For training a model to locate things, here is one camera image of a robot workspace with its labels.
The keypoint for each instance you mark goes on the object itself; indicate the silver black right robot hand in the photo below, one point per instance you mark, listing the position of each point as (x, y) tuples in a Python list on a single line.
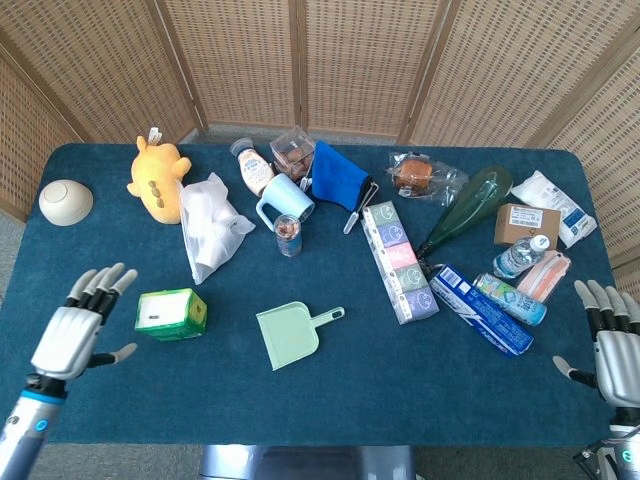
[(617, 355)]

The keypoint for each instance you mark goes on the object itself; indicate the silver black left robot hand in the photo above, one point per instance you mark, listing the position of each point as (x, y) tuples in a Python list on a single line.
[(65, 340)]

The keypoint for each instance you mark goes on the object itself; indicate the green white tissue pack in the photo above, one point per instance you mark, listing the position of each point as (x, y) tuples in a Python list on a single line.
[(170, 315)]

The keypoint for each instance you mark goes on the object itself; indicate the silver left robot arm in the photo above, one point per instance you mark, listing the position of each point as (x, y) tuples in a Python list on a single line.
[(25, 430)]

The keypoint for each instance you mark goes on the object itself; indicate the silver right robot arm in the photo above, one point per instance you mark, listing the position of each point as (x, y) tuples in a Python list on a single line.
[(625, 455)]

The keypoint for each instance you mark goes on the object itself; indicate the mint green plastic dustpan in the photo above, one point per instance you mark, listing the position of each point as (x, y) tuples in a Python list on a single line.
[(287, 335)]

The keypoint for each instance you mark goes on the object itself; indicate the pastel multipack box row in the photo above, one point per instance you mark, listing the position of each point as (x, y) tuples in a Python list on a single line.
[(400, 260)]

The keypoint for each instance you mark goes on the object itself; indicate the pink translucent pouch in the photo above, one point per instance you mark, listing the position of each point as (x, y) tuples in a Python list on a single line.
[(547, 272)]

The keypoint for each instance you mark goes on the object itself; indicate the light blue drink can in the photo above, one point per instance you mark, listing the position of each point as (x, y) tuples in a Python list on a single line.
[(510, 300)]

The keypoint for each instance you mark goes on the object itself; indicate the beige bowl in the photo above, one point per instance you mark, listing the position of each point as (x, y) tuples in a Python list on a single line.
[(65, 202)]

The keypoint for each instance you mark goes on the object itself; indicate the clear water bottle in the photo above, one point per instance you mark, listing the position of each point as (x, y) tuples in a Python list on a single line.
[(517, 260)]

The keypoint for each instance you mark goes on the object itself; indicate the blue white toothpaste box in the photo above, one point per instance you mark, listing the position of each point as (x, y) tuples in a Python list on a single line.
[(475, 315)]

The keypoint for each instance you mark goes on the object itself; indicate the small cardboard box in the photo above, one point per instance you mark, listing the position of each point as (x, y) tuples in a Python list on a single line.
[(525, 225)]

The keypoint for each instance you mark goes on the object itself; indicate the white soft packet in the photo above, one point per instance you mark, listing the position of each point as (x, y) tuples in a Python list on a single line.
[(565, 200)]

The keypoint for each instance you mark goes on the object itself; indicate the white translucent zip bag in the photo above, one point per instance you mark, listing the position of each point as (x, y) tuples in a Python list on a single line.
[(207, 225)]

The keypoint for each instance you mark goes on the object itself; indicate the yellow plush toy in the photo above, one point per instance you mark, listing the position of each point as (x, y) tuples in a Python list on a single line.
[(155, 180)]

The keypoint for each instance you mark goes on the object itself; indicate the green teardrop glass bottle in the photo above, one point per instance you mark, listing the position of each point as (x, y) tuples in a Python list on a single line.
[(467, 205)]

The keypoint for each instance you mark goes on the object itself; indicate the clear snack cup blue label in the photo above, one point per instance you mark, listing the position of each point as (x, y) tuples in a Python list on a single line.
[(288, 235)]

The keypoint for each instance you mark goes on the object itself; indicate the cream sauce bottle grey cap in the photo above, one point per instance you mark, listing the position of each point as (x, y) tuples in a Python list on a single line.
[(255, 172)]

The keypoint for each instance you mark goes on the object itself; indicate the light blue plastic mug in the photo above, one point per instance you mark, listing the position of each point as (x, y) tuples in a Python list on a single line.
[(282, 197)]

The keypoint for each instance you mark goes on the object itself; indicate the blue carpet table cover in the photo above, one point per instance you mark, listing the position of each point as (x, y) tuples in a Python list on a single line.
[(320, 400)]

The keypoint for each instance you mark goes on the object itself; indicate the grey robot torso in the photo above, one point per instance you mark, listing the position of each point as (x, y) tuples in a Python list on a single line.
[(305, 462)]

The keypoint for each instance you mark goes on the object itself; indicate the bread in clear bag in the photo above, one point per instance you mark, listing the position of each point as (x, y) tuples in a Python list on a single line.
[(415, 175)]

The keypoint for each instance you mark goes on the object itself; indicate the clear plastic snack box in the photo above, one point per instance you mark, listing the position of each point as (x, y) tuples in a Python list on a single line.
[(292, 150)]

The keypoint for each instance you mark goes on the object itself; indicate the blue microfiber towel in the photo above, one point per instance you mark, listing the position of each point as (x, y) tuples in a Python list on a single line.
[(337, 175)]

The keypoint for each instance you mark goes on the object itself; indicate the wicker folding screen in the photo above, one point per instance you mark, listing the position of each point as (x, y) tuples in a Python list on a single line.
[(365, 60)]

